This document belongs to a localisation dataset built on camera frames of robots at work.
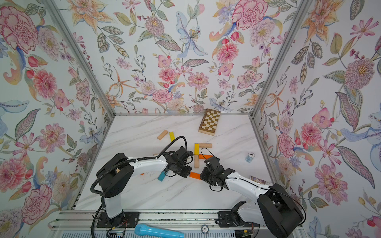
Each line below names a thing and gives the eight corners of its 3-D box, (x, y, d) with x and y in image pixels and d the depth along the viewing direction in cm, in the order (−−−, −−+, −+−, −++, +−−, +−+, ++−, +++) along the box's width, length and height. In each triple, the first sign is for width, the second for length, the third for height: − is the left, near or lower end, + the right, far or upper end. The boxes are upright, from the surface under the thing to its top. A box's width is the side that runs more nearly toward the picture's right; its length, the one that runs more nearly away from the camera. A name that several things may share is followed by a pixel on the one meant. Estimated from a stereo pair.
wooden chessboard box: (198, 132, 113) (198, 129, 110) (205, 111, 128) (206, 108, 125) (214, 136, 110) (215, 133, 108) (220, 114, 125) (221, 111, 122)
